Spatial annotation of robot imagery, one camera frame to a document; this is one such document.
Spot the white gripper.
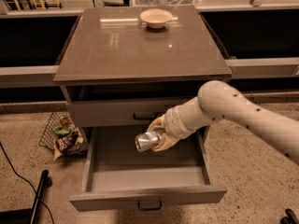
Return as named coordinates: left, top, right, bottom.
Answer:
left=148, top=105, right=200, bottom=152

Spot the open grey middle drawer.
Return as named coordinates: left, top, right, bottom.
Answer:
left=69, top=125, right=226, bottom=211

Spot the black object bottom right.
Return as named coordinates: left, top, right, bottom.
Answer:
left=280, top=208, right=299, bottom=224

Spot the wire basket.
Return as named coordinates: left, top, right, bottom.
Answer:
left=39, top=112, right=88, bottom=156

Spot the silver redbull can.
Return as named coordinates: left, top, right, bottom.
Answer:
left=135, top=131, right=161, bottom=152

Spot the brown snack bag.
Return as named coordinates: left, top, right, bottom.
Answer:
left=53, top=132, right=83, bottom=161

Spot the white bowl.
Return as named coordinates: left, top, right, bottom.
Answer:
left=140, top=8, right=173, bottom=29

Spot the black cable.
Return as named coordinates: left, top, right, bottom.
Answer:
left=0, top=142, right=55, bottom=224

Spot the green bowl in basket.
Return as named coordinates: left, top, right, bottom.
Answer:
left=52, top=126, right=71, bottom=137

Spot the small can in basket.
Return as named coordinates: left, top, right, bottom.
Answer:
left=60, top=117, right=70, bottom=127

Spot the closed grey upper drawer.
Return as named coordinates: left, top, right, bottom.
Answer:
left=66, top=97, right=187, bottom=127

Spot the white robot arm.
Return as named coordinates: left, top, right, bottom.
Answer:
left=149, top=80, right=299, bottom=164

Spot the grey drawer cabinet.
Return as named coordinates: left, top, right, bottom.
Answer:
left=52, top=5, right=233, bottom=213

